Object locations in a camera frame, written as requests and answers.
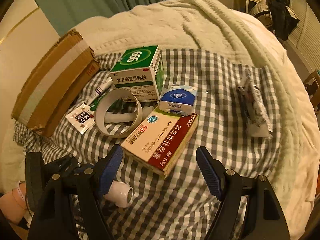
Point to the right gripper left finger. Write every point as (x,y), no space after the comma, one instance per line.
(53,218)

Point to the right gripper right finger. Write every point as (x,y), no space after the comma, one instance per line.
(264,218)

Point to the small white sachet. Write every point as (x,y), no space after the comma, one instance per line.
(81,118)

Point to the silver foil wrapper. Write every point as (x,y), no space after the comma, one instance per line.
(258,122)

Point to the red white capsule box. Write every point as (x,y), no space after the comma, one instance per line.
(158,142)

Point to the small ointment tube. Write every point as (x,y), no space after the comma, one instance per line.
(105,85)

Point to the green medicine box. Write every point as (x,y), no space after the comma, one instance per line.
(140,71)

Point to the blue Vinda tissue pack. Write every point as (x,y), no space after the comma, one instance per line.
(179,100)

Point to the person's hand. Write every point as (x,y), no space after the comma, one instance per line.
(13,203)

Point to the brown cardboard box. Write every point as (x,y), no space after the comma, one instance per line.
(55,83)

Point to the checkered bed sheet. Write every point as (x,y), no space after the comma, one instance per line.
(171,199)

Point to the black clothing on chair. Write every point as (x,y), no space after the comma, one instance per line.
(284,19)

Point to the cream knitted blanket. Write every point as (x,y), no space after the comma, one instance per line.
(208,25)

